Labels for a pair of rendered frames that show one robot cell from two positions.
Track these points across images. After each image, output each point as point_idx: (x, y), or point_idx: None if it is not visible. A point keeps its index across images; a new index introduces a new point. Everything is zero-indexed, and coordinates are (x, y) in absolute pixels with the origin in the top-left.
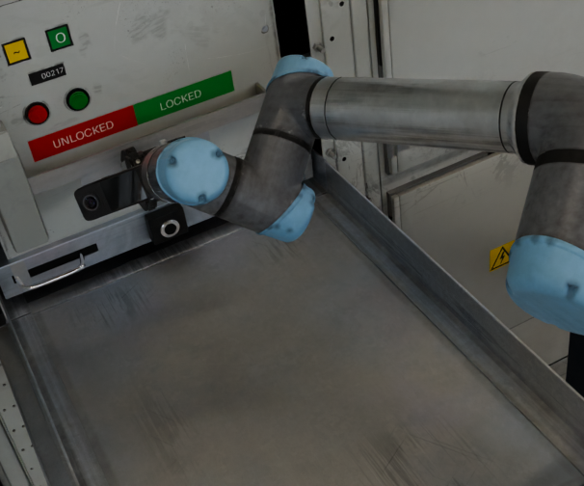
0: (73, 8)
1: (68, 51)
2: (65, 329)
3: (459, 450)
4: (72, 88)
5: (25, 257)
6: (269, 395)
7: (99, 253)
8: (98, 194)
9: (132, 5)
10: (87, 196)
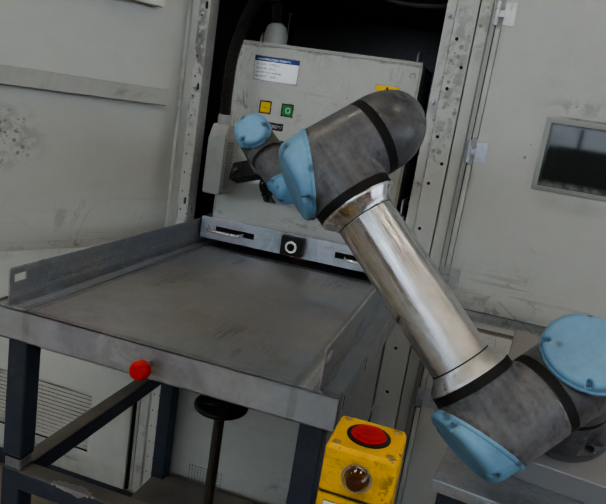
0: (300, 98)
1: (288, 120)
2: (203, 253)
3: (263, 346)
4: (282, 140)
5: (218, 218)
6: (229, 297)
7: (253, 241)
8: (240, 166)
9: (329, 112)
10: (235, 166)
